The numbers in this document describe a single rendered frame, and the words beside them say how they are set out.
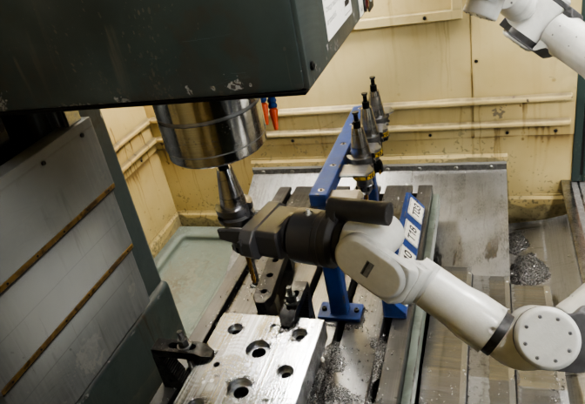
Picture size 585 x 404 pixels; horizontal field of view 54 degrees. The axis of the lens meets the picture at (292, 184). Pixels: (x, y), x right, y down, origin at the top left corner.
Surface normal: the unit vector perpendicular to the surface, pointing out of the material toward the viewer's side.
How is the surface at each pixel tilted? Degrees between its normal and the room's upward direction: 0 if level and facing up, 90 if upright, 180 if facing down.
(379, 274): 75
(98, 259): 89
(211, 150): 90
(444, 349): 7
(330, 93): 90
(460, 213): 24
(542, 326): 50
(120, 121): 90
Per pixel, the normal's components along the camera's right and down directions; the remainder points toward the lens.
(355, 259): -0.51, 0.25
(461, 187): -0.27, -0.58
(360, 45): -0.28, 0.50
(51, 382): 0.94, -0.01
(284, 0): 0.10, 0.45
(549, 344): -0.26, -0.19
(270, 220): -0.18, -0.87
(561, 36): -0.72, -0.13
